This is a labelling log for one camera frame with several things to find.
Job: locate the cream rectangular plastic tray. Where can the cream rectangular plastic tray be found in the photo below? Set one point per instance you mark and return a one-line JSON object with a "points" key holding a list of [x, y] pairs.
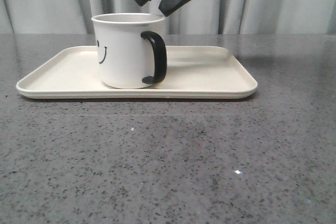
{"points": [[193, 72]]}

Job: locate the white smiley mug black handle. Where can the white smiley mug black handle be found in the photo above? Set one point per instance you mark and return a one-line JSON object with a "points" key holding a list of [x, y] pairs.
{"points": [[131, 51]]}

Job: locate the grey pleated curtain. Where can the grey pleated curtain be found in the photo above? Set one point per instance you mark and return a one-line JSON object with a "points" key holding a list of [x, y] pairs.
{"points": [[195, 17]]}

